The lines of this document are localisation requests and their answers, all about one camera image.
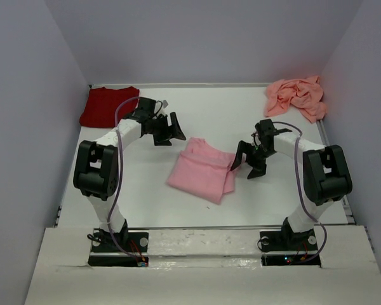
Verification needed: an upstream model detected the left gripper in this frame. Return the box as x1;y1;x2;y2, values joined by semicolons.
148;112;185;146

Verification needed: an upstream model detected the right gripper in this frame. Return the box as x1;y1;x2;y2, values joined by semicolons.
231;140;275;179

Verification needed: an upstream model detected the pink t-shirt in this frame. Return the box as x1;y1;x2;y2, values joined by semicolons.
166;137;237;205

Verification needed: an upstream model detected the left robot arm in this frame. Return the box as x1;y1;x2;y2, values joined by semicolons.
73;97;186;251

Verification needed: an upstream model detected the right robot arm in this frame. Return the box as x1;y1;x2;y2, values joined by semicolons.
231;119;352;252

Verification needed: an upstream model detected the red folded t-shirt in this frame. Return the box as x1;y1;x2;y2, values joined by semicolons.
79;86;140;128

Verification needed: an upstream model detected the salmon crumpled t-shirt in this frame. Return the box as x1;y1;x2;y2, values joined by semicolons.
264;76;327;123

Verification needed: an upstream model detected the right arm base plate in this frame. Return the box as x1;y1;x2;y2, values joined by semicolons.
257;229;321;267

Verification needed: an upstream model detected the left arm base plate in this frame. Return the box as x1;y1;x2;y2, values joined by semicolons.
86;229;149;268

